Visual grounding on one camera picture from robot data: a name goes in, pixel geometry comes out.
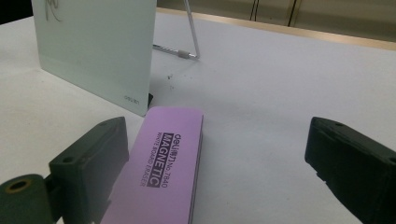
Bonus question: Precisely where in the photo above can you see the white glass whiteboard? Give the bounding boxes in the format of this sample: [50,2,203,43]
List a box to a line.
[31,0,158,118]

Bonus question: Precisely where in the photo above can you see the black cable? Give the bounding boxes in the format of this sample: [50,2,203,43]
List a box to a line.
[287,0,297,27]
[249,0,260,21]

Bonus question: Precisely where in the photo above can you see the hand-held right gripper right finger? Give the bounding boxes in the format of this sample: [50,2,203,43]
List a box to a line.
[304,116,396,224]

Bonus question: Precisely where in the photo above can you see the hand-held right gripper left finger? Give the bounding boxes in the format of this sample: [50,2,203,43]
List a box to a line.
[49,116,130,224]

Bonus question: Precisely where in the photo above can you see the purple whiteboard eraser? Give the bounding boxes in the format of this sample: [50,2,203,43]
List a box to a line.
[99,105,205,224]

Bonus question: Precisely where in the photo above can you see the metal whiteboard stand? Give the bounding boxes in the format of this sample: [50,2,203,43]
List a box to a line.
[152,0,201,61]

